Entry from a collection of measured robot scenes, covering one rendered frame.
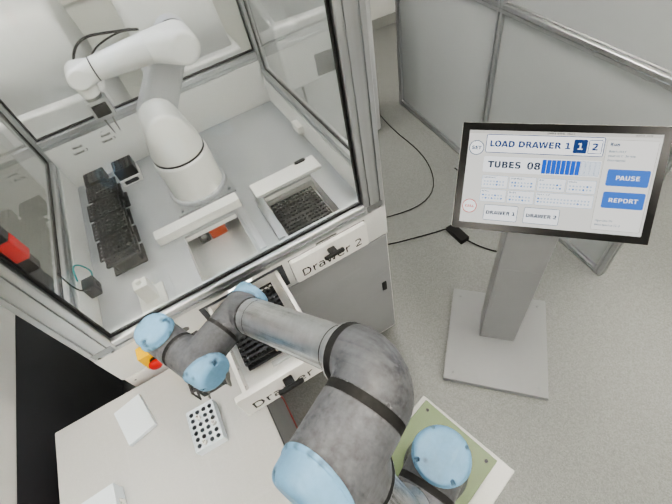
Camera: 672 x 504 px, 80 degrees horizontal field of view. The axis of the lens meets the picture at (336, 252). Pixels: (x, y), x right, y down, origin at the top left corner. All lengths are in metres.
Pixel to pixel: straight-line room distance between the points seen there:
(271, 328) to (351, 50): 0.66
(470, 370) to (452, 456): 1.18
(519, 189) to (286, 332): 0.85
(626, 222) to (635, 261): 1.30
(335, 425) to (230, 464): 0.81
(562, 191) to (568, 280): 1.20
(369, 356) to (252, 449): 0.80
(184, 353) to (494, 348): 1.59
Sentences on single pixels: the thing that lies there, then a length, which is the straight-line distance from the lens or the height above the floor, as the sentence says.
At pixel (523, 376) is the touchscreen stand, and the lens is 2.09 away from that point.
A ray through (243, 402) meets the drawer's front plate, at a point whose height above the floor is 0.91.
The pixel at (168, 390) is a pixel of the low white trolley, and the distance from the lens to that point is 1.45.
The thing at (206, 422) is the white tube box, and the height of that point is 0.78.
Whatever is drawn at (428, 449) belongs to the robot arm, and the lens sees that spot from 0.90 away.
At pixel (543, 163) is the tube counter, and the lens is 1.29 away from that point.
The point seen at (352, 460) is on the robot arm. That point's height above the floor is 1.45.
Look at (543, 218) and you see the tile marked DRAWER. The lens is 1.30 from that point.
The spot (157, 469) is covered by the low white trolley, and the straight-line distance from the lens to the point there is 1.39.
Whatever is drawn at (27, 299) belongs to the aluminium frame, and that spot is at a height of 1.26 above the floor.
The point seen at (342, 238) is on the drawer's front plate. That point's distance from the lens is 1.33.
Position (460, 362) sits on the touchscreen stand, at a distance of 2.06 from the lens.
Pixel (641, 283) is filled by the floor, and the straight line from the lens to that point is 2.57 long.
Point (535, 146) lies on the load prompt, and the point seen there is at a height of 1.15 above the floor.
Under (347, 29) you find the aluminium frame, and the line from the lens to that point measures 1.01.
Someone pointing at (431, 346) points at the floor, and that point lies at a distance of 2.12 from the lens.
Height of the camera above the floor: 1.94
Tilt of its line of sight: 51 degrees down
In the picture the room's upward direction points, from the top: 15 degrees counter-clockwise
